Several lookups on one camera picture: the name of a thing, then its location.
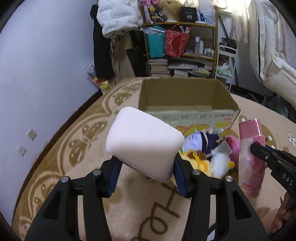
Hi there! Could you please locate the pink bear plush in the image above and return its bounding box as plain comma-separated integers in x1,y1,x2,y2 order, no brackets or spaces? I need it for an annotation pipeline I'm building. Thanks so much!
225,136,240,165

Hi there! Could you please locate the white black fluffy plush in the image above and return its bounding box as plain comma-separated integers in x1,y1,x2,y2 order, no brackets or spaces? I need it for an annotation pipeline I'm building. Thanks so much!
210,153,235,178

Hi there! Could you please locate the yellow dog plush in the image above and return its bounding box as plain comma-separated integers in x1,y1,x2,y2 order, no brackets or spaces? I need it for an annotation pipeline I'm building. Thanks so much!
179,150,212,177

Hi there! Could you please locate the pink square plush cushion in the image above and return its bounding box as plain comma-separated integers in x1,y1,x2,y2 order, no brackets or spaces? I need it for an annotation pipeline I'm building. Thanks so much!
105,106,185,182

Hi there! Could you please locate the person's right hand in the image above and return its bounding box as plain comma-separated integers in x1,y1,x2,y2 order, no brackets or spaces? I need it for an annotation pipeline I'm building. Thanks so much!
270,193,292,233

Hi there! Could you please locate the purple-haired doll plush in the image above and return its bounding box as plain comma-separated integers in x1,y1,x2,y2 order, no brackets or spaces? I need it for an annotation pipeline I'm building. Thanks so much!
181,129,223,156

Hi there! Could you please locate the beige patterned round rug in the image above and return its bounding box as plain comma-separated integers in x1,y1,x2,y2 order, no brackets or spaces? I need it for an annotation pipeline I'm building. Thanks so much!
12,78,295,240

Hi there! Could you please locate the brown cardboard box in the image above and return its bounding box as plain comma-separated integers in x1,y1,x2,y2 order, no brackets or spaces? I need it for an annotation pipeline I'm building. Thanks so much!
138,77,240,137

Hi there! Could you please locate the white rolling cart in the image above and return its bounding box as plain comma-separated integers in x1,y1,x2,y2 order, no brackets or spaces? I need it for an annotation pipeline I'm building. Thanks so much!
215,38,238,90

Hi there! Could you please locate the white duvet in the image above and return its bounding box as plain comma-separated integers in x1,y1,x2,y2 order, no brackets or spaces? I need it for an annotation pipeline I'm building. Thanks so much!
248,1,295,106

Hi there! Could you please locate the wooden shelf unit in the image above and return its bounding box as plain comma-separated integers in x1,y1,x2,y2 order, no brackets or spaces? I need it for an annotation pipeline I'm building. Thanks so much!
142,1,218,78

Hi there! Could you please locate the stack of books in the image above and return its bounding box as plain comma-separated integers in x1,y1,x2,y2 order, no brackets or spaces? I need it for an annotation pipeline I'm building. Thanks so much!
148,58,170,77

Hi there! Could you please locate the red gift bag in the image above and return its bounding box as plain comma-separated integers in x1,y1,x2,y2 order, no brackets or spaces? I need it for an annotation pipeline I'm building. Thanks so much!
165,25,192,57

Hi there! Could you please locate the black hanging coat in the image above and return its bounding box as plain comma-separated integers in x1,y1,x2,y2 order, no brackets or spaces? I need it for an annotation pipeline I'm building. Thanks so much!
90,4,115,80

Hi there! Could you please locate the black box marked 40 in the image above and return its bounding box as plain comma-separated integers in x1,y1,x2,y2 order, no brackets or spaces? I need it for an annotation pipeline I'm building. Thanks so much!
180,6,198,23

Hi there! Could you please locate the teal gift bag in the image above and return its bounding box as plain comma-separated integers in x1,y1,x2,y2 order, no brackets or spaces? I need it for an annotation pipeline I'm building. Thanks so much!
143,26,165,58

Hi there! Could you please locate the white puffer jacket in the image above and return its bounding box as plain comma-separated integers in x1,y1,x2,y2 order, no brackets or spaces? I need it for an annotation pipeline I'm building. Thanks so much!
96,0,143,38

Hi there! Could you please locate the wall socket lower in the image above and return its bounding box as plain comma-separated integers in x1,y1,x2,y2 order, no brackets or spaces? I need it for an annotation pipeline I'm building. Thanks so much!
17,145,27,157

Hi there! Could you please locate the wall socket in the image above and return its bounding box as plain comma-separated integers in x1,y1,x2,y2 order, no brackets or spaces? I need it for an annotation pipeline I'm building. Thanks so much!
17,145,27,157
27,129,37,141

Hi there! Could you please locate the wall socket upper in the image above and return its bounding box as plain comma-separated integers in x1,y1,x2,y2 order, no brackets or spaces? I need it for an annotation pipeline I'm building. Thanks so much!
27,129,37,141

